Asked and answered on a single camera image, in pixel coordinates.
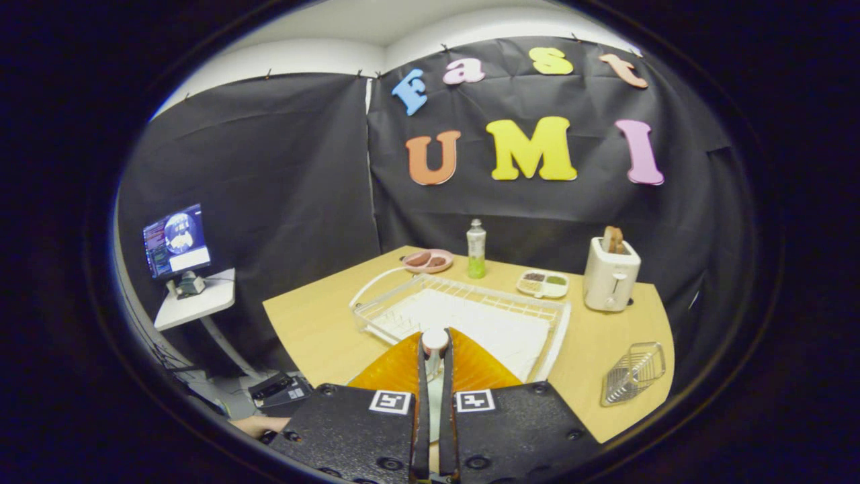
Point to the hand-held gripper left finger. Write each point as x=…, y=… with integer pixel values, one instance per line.
x=349, y=430

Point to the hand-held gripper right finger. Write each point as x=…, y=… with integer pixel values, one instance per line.
x=517, y=430

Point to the white dish rack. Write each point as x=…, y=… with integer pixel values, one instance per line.
x=484, y=323

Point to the small pink plate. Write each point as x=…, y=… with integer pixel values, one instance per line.
x=430, y=267

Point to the green dish soap bottle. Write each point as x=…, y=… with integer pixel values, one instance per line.
x=476, y=252

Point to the black box with buttons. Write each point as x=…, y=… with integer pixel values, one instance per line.
x=279, y=388

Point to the white divided seasoning tray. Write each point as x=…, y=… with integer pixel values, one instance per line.
x=543, y=284

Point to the cream toaster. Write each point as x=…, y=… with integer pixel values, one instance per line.
x=610, y=279

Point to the white side table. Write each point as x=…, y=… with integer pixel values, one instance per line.
x=198, y=306

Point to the brown bread slice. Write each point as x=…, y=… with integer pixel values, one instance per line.
x=612, y=240

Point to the small grey device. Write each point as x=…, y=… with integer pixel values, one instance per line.
x=188, y=284

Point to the computer monitor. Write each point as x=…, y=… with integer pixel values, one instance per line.
x=178, y=240

